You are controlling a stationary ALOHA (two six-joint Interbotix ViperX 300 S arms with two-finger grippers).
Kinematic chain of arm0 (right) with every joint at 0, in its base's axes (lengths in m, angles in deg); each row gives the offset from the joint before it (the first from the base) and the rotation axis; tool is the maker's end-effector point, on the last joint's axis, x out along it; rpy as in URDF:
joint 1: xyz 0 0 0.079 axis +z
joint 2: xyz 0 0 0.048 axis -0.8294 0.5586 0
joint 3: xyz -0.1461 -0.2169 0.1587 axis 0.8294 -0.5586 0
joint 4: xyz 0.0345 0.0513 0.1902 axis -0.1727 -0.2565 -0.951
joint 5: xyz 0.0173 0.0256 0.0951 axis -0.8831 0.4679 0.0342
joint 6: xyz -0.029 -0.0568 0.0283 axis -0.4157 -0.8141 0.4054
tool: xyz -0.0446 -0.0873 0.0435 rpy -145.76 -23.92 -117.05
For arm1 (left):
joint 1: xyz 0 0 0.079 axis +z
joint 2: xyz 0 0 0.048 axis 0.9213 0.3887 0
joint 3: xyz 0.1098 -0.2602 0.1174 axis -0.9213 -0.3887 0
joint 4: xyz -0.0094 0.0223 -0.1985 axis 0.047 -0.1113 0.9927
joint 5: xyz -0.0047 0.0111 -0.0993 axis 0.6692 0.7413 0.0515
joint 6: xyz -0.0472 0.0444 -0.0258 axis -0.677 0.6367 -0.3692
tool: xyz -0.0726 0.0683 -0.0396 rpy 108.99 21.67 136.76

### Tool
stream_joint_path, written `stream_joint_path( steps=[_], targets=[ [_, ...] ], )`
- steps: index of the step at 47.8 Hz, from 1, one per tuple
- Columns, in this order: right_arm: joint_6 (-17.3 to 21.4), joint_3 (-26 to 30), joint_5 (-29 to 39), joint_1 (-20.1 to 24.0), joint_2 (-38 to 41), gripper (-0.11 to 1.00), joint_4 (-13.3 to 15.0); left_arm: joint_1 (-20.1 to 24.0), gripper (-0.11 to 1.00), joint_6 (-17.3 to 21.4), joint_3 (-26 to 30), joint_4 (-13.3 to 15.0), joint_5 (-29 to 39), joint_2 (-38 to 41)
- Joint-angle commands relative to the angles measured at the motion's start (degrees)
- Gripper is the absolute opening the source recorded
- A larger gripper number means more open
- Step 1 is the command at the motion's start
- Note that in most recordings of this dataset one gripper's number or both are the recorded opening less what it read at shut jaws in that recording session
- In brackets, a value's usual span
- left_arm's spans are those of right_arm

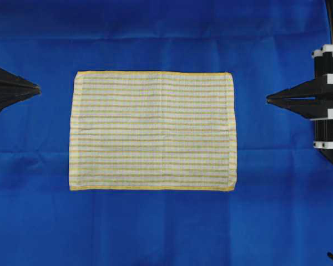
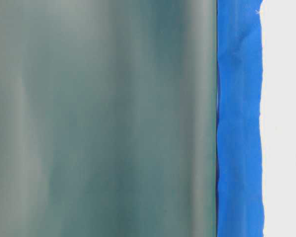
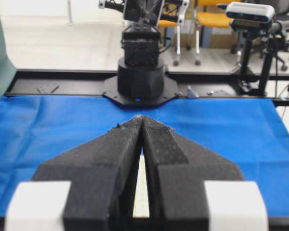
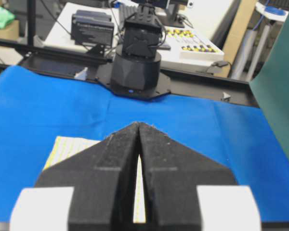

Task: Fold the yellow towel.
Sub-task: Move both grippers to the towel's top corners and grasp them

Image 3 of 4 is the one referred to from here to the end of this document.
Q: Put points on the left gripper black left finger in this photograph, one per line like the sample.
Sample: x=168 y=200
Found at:
x=78 y=190

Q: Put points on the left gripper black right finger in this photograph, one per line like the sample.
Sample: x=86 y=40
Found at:
x=192 y=188

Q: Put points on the yellow checked towel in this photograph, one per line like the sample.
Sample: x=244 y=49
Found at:
x=141 y=203

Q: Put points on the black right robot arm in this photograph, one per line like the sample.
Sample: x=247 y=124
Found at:
x=141 y=78

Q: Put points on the blue table cloth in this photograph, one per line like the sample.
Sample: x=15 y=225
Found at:
x=247 y=131

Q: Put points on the black office chair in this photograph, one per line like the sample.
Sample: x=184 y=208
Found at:
x=283 y=26

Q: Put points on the orange chair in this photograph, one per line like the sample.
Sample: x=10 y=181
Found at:
x=214 y=19

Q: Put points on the black table frame rail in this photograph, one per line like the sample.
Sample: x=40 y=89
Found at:
x=178 y=85

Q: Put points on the white depth camera on stand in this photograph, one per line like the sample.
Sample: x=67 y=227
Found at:
x=247 y=88

